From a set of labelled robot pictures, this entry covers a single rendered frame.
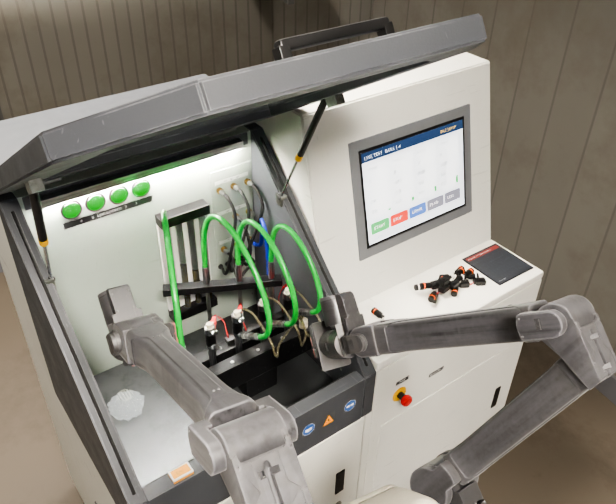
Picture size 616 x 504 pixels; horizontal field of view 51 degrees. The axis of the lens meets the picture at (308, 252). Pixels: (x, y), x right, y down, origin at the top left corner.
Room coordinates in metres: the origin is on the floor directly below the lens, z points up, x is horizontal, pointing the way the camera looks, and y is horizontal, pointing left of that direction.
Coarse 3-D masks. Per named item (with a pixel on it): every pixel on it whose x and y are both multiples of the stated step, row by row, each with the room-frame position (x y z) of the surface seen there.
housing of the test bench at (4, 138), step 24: (120, 96) 1.71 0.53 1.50; (144, 96) 1.72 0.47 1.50; (24, 120) 1.54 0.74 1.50; (48, 120) 1.55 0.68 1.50; (72, 120) 1.55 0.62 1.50; (0, 144) 1.41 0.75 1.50; (24, 144) 1.41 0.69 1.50; (0, 240) 1.36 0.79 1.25; (24, 312) 1.34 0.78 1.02; (48, 384) 1.32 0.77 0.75; (48, 408) 1.47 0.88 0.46; (72, 456) 1.30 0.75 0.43
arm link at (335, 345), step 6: (342, 324) 0.93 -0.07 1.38; (336, 330) 0.92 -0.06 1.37; (342, 330) 0.93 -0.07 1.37; (330, 336) 0.94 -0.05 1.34; (336, 336) 0.92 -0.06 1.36; (330, 342) 0.93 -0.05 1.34; (336, 342) 0.91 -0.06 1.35; (342, 342) 0.91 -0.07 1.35; (330, 348) 0.92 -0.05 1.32; (336, 348) 0.90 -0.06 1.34; (342, 348) 0.90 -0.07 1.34; (336, 354) 0.91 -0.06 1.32; (342, 354) 0.89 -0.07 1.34; (348, 354) 0.90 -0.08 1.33; (354, 354) 0.90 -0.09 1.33
